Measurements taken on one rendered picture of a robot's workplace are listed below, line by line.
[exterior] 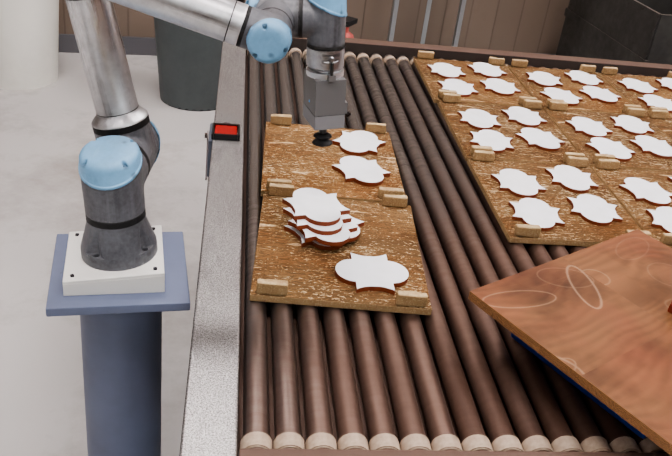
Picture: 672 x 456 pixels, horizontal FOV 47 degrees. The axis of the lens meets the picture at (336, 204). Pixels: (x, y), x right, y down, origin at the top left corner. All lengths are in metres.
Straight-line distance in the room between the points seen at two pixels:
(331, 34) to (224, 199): 0.52
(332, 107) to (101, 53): 0.46
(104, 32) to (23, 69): 3.29
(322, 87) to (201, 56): 2.98
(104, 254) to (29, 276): 1.64
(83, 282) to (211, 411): 0.44
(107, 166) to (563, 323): 0.87
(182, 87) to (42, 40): 0.84
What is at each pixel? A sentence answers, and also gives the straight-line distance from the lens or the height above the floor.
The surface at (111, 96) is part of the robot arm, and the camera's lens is 1.62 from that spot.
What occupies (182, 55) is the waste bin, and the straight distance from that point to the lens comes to 4.51.
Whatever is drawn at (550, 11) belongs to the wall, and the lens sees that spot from 6.17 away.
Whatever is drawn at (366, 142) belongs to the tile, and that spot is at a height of 0.95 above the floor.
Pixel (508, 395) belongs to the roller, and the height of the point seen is 0.91.
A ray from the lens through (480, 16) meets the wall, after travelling 5.94.
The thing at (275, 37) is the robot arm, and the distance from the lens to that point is 1.37.
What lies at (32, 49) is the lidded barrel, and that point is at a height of 0.24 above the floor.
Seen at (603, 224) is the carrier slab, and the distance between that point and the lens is 1.98.
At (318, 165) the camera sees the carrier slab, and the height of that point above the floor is 0.94.
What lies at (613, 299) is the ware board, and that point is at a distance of 1.51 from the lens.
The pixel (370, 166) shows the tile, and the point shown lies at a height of 0.95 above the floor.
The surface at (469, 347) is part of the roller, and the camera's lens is 1.48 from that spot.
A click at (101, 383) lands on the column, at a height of 0.62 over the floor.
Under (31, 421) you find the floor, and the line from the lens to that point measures 2.62.
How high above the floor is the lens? 1.81
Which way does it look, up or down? 29 degrees down
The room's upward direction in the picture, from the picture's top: 7 degrees clockwise
